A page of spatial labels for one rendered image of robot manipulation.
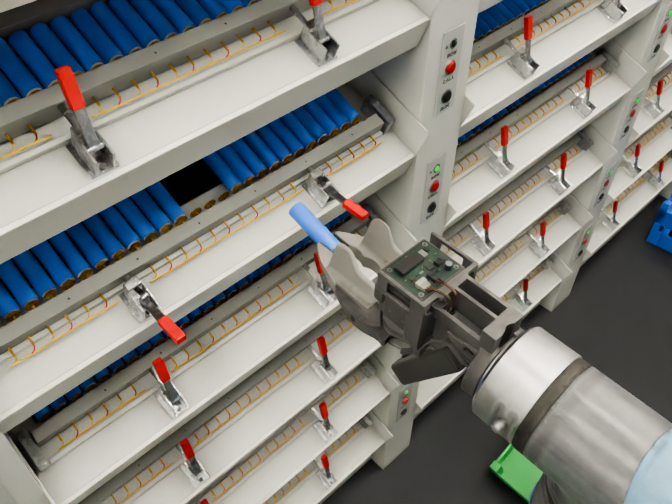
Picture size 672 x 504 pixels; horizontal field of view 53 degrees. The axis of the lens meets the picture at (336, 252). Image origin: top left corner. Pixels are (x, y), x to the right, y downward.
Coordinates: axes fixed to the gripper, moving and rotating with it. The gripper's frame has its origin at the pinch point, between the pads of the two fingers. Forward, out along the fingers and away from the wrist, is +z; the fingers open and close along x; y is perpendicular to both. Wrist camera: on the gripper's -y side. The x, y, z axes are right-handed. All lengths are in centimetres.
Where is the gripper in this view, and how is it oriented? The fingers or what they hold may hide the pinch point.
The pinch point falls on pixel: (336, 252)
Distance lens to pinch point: 67.9
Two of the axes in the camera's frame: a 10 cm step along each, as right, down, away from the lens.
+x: -7.3, 5.0, -4.7
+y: 0.2, -6.7, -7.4
